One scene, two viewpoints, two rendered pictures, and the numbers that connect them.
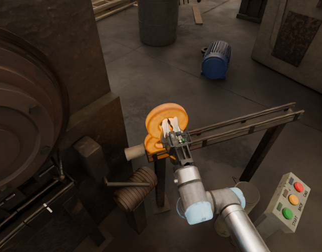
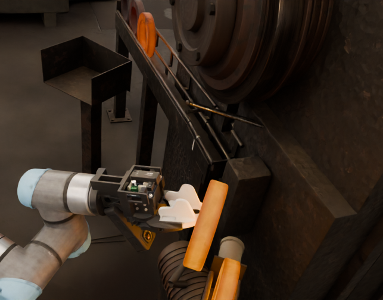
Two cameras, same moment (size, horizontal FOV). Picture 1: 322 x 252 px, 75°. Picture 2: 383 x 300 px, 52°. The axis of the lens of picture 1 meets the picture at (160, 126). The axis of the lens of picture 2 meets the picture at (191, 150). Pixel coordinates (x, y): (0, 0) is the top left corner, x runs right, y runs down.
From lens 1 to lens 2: 0.81 m
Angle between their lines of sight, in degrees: 75
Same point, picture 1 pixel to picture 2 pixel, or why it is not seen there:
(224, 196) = (27, 259)
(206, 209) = (28, 179)
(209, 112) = not seen: outside the picture
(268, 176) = not seen: outside the picture
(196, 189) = (58, 177)
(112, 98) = (330, 205)
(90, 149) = (237, 167)
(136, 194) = (171, 267)
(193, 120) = not seen: outside the picture
